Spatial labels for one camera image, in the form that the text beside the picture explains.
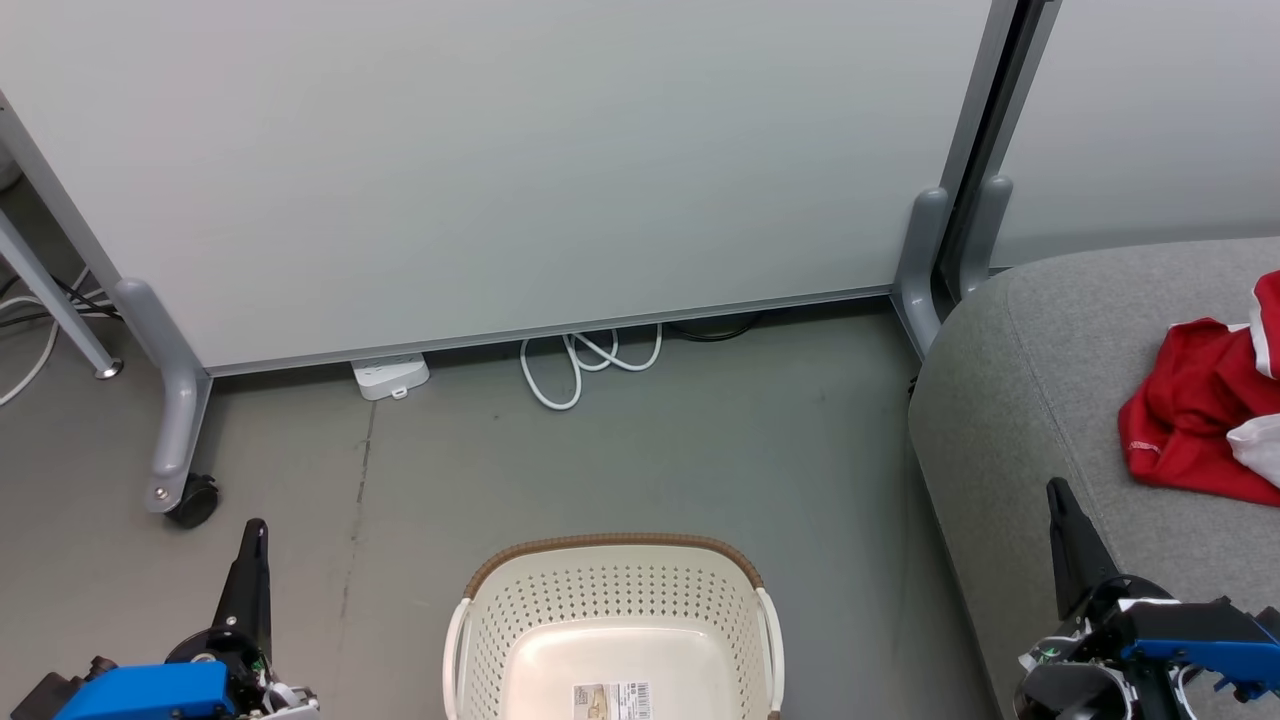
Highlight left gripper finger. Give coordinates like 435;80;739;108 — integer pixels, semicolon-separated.
212;518;273;651

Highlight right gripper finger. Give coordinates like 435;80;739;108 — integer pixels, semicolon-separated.
1046;477;1121;623

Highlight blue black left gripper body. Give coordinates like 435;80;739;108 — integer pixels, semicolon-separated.
55;625;321;720

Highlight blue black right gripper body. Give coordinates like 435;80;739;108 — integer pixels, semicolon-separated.
1015;575;1280;720

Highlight red and white garment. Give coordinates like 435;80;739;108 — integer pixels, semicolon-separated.
1118;270;1280;506

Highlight cream perforated laundry basket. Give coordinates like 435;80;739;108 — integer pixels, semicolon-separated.
443;533;786;720

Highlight black caster wheel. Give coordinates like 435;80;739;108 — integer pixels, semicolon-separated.
165;475;221;529

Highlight grey fabric sofa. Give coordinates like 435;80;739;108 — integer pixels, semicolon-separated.
908;237;1280;720

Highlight long grey partition foot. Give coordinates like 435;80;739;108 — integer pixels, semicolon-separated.
112;278;213;516

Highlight white power strip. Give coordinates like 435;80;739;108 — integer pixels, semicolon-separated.
350;352;431;401

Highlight short grey partition foot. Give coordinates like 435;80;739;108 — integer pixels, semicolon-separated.
893;187;951;359
958;175;1013;299

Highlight slanted grey metal table leg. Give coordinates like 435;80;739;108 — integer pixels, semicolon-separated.
0;205;124;381

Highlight barcode label sticker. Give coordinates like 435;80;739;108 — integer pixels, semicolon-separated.
573;682;653;720

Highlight narrow white partition panel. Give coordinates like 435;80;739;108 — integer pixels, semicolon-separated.
990;0;1280;269

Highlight wide white partition panel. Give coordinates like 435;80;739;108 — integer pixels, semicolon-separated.
0;0;1021;376

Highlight white floor cable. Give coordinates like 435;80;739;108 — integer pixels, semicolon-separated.
0;270;91;406

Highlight black floor cables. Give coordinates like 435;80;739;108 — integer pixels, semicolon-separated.
0;270;121;326

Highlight coiled white power cable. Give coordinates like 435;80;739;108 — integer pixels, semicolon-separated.
518;322;664;411

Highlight black cable under partition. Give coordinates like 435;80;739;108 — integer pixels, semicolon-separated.
665;313;761;343

